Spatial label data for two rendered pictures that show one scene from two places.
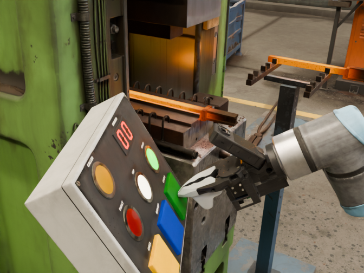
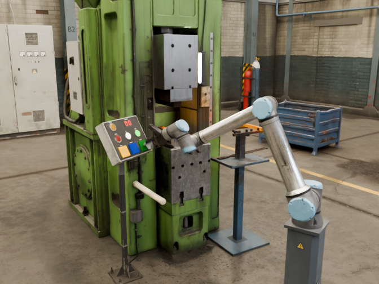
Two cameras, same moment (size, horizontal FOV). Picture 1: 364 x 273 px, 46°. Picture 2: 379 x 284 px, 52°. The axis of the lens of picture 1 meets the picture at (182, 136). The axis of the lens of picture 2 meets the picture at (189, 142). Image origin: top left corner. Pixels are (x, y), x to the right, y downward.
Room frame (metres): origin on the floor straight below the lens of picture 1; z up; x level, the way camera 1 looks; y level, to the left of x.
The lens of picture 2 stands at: (-1.42, -1.50, 1.66)
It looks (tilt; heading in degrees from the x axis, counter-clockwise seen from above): 14 degrees down; 28
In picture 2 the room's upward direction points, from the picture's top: straight up
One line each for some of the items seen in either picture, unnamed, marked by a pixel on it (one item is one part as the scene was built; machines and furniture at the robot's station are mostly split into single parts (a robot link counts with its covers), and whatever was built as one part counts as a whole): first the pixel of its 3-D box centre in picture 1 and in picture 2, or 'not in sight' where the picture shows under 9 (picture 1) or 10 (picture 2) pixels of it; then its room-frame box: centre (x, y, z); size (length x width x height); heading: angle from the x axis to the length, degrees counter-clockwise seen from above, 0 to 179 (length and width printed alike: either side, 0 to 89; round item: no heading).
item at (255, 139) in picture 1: (270, 117); (243, 152); (1.70, -0.38, 0.77); 0.60 x 0.04 x 0.01; 156
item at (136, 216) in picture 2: not in sight; (136, 215); (0.91, 0.22, 0.36); 0.09 x 0.07 x 0.12; 151
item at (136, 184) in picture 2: not in sight; (149, 192); (0.82, 0.04, 0.62); 0.44 x 0.05 x 0.05; 61
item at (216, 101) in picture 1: (207, 107); not in sight; (1.35, -0.08, 0.95); 0.12 x 0.08 x 0.06; 61
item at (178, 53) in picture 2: not in sight; (171, 61); (1.31, 0.11, 1.56); 0.42 x 0.39 x 0.40; 61
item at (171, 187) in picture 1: (174, 196); (142, 145); (0.73, 0.01, 1.01); 0.07 x 0.05 x 0.07; 176
